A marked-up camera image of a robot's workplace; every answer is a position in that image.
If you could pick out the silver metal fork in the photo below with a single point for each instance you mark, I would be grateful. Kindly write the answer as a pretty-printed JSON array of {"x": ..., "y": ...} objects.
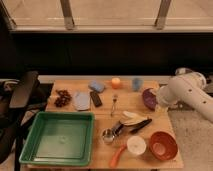
[{"x": 114, "y": 100}]

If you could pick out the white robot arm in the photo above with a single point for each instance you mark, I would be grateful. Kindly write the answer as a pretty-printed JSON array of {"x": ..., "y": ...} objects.
[{"x": 188, "y": 88}]

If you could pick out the green plastic tray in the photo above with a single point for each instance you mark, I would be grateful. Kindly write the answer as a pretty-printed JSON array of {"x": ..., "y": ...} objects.
[{"x": 59, "y": 139}]

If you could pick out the orange ball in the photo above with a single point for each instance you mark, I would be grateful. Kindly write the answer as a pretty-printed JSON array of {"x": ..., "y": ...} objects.
[{"x": 116, "y": 83}]

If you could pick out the blue sponge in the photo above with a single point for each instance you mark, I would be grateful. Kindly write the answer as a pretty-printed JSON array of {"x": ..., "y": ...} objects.
[{"x": 96, "y": 86}]

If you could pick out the black rectangular block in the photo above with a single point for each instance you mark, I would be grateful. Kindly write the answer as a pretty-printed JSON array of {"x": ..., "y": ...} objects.
[{"x": 95, "y": 98}]

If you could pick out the pale blue lid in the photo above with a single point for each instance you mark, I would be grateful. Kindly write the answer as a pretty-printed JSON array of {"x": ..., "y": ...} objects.
[{"x": 81, "y": 101}]

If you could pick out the light blue cup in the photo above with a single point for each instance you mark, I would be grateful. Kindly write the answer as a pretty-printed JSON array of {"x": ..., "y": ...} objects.
[{"x": 136, "y": 84}]

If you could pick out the cream banana shaped object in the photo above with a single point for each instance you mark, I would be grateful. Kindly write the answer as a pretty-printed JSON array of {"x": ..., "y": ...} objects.
[{"x": 131, "y": 118}]

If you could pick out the dark grapes bunch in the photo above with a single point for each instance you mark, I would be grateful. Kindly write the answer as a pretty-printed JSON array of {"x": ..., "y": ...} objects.
[{"x": 63, "y": 98}]

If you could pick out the metal measuring scoop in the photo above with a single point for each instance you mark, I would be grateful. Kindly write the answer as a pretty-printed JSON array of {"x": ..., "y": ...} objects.
[{"x": 108, "y": 135}]

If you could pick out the white round lid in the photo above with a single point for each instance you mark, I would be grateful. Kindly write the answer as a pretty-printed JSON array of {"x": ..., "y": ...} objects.
[{"x": 136, "y": 145}]

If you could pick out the blue plate on ledge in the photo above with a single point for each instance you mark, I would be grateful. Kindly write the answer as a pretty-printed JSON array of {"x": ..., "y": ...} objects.
[{"x": 182, "y": 70}]

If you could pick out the red bowl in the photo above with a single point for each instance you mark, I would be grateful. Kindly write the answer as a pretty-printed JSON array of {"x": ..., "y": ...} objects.
[{"x": 163, "y": 146}]

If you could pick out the black handled tool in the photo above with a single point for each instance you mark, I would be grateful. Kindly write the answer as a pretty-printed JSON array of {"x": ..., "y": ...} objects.
[{"x": 140, "y": 126}]

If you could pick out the orange handled utensil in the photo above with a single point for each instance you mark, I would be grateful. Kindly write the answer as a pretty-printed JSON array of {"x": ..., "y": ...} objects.
[{"x": 116, "y": 156}]

